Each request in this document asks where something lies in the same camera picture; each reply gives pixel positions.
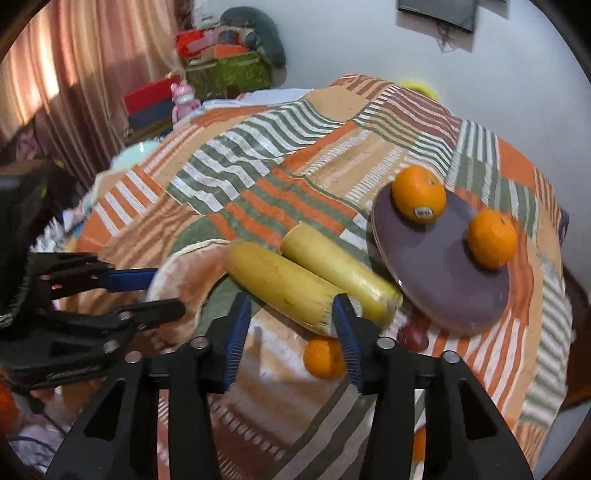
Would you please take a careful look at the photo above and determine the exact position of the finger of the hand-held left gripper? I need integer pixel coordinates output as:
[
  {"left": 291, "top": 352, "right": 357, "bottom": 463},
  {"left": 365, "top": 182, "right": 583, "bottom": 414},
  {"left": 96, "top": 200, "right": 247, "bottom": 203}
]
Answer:
[
  {"left": 25, "top": 251, "right": 160, "bottom": 302},
  {"left": 0, "top": 298, "right": 186, "bottom": 387}
]

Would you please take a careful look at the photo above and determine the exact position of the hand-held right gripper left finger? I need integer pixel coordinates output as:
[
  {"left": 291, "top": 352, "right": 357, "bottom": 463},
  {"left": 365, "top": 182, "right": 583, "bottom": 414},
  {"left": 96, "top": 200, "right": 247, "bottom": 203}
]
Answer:
[{"left": 45, "top": 292, "right": 253, "bottom": 480}]

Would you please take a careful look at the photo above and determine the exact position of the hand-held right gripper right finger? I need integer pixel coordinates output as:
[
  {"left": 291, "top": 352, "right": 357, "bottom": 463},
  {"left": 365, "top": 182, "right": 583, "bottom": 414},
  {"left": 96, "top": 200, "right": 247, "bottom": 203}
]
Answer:
[{"left": 331, "top": 293, "right": 536, "bottom": 480}]

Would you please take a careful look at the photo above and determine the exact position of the beige plate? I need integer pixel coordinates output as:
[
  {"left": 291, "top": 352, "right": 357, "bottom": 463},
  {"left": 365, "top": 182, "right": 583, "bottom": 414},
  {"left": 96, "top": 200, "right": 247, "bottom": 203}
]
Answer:
[{"left": 145, "top": 240, "right": 232, "bottom": 348}]

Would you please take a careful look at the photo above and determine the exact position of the yellow banana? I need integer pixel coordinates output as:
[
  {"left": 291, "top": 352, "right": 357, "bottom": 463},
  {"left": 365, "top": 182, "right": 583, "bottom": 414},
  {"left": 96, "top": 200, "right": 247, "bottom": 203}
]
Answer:
[
  {"left": 280, "top": 222, "right": 403, "bottom": 330},
  {"left": 225, "top": 240, "right": 348, "bottom": 337}
]

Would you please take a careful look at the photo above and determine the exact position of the small orange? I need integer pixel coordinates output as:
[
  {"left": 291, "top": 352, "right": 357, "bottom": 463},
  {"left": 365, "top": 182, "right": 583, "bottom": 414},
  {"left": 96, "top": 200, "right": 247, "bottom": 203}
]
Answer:
[{"left": 303, "top": 338, "right": 348, "bottom": 380}]

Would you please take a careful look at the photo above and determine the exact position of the dark red fruit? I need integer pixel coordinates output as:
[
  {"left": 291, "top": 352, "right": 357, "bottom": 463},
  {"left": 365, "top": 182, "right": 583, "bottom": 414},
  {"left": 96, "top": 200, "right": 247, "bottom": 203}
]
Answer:
[{"left": 398, "top": 318, "right": 430, "bottom": 350}]

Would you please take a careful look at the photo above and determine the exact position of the purple plate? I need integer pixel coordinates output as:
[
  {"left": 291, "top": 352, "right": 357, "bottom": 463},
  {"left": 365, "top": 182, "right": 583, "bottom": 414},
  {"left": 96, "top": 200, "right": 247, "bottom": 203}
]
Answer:
[{"left": 370, "top": 187, "right": 511, "bottom": 337}]

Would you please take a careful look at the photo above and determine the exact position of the pink curtain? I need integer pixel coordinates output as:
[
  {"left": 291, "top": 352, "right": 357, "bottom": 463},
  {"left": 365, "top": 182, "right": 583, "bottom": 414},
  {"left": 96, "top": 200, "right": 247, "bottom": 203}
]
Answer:
[{"left": 0, "top": 0, "right": 197, "bottom": 185}]

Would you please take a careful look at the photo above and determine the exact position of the orange with sticker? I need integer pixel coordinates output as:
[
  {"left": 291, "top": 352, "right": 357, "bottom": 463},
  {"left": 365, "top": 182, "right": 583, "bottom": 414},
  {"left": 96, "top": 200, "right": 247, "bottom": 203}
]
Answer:
[{"left": 392, "top": 165, "right": 448, "bottom": 225}]

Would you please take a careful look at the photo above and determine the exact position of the red box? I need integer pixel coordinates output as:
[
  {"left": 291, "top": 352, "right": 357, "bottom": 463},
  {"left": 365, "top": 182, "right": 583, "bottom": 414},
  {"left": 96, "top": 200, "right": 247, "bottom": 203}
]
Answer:
[{"left": 123, "top": 76, "right": 182, "bottom": 115}]

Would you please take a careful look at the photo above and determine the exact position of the plain orange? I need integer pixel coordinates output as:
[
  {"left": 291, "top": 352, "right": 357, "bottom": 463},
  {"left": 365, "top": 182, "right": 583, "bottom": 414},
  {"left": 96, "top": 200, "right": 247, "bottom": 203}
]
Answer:
[{"left": 467, "top": 209, "right": 518, "bottom": 271}]

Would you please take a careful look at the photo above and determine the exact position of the pink toy figure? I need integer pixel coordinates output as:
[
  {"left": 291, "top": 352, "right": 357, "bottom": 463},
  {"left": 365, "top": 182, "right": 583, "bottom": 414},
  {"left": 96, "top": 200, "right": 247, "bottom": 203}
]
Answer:
[{"left": 170, "top": 80, "right": 202, "bottom": 123}]

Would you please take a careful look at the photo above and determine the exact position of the striped patchwork blanket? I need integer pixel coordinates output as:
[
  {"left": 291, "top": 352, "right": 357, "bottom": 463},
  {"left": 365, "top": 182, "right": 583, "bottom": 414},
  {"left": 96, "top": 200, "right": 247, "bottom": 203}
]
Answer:
[{"left": 76, "top": 74, "right": 575, "bottom": 480}]

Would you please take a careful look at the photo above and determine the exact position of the green patterned box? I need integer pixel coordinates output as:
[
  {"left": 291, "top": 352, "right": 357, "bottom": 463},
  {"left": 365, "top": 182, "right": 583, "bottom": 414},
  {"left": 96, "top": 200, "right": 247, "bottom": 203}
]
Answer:
[{"left": 185, "top": 52, "right": 273, "bottom": 100}]

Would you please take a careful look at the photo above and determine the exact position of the pile of colourful boxes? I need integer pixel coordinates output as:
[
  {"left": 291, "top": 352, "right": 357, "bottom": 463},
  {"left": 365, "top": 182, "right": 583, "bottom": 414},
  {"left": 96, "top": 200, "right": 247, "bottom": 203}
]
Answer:
[{"left": 175, "top": 25, "right": 259, "bottom": 64}]

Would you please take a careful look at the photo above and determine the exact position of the yellow round thing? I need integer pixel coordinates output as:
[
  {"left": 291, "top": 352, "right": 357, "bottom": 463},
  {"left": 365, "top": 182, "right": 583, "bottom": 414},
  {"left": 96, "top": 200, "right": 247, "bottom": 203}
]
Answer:
[{"left": 399, "top": 79, "right": 439, "bottom": 100}]

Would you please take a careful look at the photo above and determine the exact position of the grey plush cushion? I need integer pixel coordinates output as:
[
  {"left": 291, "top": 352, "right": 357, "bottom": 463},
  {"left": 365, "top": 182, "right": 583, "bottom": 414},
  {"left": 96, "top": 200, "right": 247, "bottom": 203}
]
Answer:
[{"left": 219, "top": 7, "right": 287, "bottom": 70}]

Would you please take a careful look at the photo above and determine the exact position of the black wall screen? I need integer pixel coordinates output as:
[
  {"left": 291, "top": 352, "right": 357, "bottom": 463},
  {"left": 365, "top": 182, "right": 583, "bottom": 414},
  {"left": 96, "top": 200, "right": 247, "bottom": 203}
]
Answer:
[{"left": 397, "top": 0, "right": 477, "bottom": 33}]

